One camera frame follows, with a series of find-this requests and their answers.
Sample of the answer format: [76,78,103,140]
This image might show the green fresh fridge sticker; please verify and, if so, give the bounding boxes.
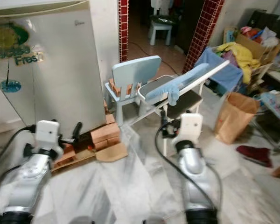
[0,24,45,66]

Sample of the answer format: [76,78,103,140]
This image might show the blue round fridge sticker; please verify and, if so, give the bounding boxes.
[1,80,22,93]

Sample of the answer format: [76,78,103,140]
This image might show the light blue plastic chair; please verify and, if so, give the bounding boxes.
[105,55,162,126]

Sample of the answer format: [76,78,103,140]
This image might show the yellow cloth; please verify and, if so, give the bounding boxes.
[217,42,260,85]

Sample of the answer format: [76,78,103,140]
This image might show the blue cloth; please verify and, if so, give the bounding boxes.
[195,46,244,95]

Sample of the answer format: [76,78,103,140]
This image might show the black bag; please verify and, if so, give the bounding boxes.
[247,9,280,34]

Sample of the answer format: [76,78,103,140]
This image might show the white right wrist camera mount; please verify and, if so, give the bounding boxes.
[177,113,204,149]

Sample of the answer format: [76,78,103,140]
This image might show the white plastic stool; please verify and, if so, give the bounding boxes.
[148,16,174,47]

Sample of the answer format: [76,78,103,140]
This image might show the cardboard box of clothes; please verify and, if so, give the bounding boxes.
[224,27,280,67]

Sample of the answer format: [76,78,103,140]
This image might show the silver right robot leg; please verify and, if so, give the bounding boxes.
[142,215,164,224]

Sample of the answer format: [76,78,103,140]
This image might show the light blue towel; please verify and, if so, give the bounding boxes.
[145,63,211,106]

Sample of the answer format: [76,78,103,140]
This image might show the white folding chair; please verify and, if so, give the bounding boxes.
[138,60,232,157]

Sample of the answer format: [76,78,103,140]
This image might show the brown paper bag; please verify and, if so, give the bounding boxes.
[213,91,260,145]

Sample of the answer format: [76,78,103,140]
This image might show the cartoon print folding seat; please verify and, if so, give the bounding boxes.
[259,91,280,123]

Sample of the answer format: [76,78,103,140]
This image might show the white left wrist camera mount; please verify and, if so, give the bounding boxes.
[35,120,62,154]

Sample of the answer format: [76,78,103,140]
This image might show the silver fridge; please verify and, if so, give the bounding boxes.
[0,0,107,140]

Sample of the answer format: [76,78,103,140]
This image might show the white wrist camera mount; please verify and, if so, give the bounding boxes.
[35,120,62,154]
[177,113,204,149]

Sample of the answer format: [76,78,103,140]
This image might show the dark red cloth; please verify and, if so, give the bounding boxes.
[235,145,274,168]

